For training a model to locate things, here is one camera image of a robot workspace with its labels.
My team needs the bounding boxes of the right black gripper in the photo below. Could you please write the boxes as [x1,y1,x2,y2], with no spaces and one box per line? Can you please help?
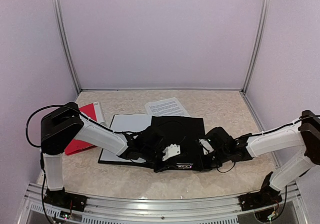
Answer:
[191,148,230,172]

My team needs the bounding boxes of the left aluminium frame post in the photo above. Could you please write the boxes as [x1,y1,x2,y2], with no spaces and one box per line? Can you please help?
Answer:
[52,0,82,95]

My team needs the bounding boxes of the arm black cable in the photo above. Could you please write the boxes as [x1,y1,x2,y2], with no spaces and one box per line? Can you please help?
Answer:
[24,105,186,221]
[216,115,320,211]

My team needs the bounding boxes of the aluminium front rail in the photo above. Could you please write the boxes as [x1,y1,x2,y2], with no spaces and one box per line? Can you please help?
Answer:
[15,183,309,224]

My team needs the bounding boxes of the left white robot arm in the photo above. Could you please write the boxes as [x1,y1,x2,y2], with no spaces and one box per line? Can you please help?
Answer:
[40,102,169,207]

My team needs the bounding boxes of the aluminium frame post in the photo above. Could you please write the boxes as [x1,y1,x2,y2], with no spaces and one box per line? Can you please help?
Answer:
[52,0,82,95]
[241,0,270,96]

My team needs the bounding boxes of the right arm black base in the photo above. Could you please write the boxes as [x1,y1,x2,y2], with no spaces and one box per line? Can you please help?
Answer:
[238,172,283,211]

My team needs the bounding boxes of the black folder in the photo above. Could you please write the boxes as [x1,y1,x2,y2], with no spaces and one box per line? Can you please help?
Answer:
[98,114,205,173]

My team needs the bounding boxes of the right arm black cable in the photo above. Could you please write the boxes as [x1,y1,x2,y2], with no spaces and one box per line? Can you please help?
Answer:
[216,115,320,211]

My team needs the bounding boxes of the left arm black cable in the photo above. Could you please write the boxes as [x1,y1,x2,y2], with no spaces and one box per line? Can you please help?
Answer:
[24,105,186,221]

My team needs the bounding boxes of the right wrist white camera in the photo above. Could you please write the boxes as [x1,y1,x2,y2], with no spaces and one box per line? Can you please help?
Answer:
[199,139,214,155]

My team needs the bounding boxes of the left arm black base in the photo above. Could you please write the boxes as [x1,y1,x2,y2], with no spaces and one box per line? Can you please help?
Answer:
[43,188,88,212]

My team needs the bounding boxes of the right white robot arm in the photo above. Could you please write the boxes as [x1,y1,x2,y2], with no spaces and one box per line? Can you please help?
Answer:
[198,110,320,206]

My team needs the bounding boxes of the printed text sheet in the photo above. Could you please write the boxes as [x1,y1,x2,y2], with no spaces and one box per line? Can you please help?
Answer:
[144,97,190,117]

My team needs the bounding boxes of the red folder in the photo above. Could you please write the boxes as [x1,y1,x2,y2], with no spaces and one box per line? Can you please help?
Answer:
[64,102,106,156]

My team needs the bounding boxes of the right aluminium frame post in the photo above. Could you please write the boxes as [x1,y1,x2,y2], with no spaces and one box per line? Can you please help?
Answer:
[241,0,270,96]

